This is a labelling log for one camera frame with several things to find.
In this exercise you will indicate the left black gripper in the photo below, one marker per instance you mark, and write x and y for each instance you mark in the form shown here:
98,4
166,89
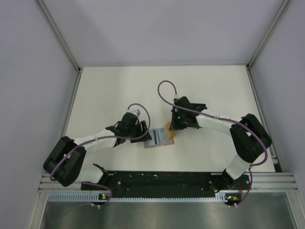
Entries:
144,127

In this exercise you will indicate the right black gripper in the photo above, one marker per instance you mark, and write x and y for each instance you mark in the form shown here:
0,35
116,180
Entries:
174,125

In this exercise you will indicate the brown leather card holder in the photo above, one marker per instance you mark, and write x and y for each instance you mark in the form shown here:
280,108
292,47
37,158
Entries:
145,145

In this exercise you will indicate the gold credit card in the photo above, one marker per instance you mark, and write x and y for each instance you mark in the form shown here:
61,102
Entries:
169,133

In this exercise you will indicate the black plastic card box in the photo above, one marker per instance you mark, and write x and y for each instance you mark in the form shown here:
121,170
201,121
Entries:
198,107

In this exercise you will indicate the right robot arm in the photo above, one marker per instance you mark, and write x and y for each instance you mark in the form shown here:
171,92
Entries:
249,137

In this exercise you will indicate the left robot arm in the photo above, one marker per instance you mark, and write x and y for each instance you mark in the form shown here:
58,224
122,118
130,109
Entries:
66,162

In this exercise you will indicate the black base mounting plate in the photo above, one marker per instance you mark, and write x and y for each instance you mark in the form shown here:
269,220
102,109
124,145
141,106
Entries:
152,184

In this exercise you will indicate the shiny metal sheet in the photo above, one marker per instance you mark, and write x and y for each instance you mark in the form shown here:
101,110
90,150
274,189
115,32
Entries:
259,211

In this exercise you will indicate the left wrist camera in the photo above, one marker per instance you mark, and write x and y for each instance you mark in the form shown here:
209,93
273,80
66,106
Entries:
136,112

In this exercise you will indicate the aluminium front rail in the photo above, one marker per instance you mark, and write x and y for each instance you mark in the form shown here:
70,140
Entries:
262,182

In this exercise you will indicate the grey slotted cable duct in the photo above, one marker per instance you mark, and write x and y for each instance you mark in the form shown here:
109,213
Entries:
99,198

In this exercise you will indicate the right aluminium frame post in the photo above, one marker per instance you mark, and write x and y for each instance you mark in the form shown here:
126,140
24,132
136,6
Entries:
284,6

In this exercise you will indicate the aluminium frame post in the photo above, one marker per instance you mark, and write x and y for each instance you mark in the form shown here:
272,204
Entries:
58,35
284,6

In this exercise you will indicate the left aluminium frame post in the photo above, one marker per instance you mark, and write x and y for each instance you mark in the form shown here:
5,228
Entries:
58,35

